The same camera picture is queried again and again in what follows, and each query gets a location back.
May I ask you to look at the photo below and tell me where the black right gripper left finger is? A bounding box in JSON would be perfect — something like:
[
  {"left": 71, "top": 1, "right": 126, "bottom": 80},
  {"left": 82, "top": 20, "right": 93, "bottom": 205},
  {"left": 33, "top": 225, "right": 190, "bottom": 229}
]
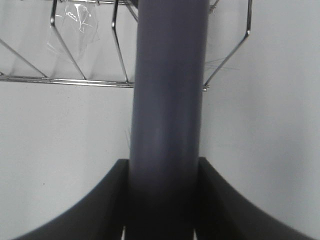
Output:
[{"left": 18, "top": 159, "right": 128, "bottom": 240}]

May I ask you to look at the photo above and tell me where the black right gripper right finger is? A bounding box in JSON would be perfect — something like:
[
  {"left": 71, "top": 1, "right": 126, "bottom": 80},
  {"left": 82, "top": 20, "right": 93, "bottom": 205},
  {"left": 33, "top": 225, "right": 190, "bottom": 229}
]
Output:
[{"left": 196, "top": 157, "right": 310, "bottom": 240}]

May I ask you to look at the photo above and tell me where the clear tape piece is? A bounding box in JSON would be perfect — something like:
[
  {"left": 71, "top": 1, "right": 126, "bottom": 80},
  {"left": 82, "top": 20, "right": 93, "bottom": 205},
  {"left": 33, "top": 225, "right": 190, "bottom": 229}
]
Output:
[{"left": 50, "top": 0, "right": 99, "bottom": 58}]

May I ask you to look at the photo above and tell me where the chrome wire dish rack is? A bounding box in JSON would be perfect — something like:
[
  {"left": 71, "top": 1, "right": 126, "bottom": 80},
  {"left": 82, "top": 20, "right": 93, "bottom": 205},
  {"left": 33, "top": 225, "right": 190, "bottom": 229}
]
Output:
[{"left": 0, "top": 0, "right": 253, "bottom": 92}]

